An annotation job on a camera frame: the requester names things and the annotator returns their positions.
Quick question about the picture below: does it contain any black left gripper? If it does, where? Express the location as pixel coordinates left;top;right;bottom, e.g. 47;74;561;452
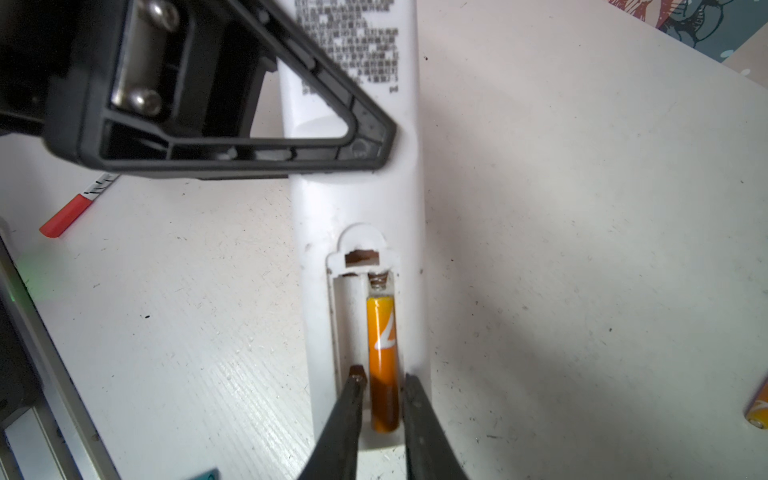
1;0;78;135

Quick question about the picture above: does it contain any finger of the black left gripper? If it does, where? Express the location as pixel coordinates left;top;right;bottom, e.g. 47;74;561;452
44;1;397;179

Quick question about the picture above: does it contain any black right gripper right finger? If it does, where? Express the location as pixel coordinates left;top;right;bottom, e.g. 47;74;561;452
402;374;468;480

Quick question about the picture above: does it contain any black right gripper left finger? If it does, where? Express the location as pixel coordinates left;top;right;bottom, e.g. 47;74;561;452
298;365;368;480

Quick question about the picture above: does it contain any orange battery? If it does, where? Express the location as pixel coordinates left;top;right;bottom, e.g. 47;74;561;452
366;295;400;433
745;381;768;430

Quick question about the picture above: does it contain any white remote control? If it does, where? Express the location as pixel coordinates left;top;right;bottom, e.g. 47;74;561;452
283;1;430;432

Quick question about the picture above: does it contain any teal capped marker pen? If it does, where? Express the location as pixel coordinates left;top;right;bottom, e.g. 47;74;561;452
192;468;220;480

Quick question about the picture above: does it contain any red marker left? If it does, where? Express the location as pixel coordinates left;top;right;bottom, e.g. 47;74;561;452
39;173;120;238

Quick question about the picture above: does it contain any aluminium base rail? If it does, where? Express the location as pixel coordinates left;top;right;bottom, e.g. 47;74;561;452
1;245;120;479

